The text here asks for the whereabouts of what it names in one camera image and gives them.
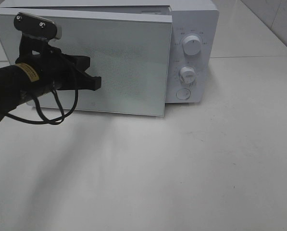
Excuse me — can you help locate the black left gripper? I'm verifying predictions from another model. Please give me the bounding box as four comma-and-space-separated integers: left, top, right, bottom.
14, 33, 101, 96

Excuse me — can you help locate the white microwave door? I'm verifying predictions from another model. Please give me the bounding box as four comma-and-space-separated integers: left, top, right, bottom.
0, 8, 173, 116

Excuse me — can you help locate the round door release button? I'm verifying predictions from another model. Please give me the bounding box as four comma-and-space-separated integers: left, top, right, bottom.
176, 89, 191, 100

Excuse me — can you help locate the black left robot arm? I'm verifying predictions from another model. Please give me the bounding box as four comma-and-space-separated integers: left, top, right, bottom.
0, 35, 101, 125

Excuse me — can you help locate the white lower timer knob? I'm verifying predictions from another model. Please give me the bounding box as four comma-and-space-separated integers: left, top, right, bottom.
179, 66, 196, 84

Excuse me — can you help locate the white microwave oven body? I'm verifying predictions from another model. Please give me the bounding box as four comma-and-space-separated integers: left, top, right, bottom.
0, 0, 219, 104

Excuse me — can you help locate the white upper power knob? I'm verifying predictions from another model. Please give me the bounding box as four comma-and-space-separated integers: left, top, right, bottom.
182, 35, 202, 56

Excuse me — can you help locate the white adjacent table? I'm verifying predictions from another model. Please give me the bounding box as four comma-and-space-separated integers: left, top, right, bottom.
211, 0, 287, 58

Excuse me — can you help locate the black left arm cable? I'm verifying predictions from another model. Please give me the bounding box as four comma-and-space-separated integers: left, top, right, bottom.
6, 47, 79, 126

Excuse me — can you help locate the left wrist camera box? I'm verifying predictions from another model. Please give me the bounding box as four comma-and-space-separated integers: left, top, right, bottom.
13, 12, 62, 40

